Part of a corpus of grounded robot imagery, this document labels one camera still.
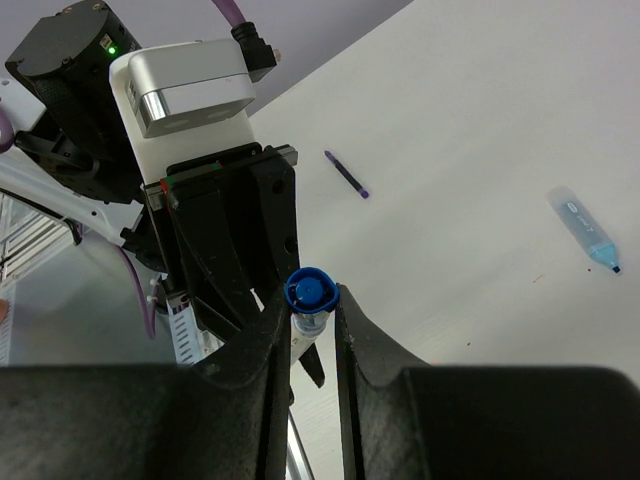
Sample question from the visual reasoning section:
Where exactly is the white whiteboard marker pen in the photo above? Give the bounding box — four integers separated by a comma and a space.
290, 311, 330, 366

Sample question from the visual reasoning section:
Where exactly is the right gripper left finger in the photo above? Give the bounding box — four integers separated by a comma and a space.
1, 291, 290, 479

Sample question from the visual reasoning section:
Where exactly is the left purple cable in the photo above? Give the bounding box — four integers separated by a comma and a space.
0, 0, 251, 341

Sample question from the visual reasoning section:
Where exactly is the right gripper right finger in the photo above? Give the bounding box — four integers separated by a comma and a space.
335, 286, 639, 479

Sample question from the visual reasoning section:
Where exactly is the small purple pen refill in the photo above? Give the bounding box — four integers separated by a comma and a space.
324, 150, 370, 199

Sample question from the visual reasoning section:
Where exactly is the light blue highlighter pen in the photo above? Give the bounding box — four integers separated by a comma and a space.
546, 187, 621, 274

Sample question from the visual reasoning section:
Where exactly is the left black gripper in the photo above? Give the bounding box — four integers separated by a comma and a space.
144, 143, 325, 387

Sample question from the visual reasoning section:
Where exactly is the dark blue marker cap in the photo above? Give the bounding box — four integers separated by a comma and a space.
284, 267, 340, 315

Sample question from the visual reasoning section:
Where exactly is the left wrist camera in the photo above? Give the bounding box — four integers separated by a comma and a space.
109, 39, 256, 186

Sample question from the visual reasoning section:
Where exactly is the white slotted cable duct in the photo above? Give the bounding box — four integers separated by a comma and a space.
168, 307, 212, 366

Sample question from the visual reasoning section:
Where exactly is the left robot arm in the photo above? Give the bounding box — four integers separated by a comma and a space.
1, 1, 300, 340

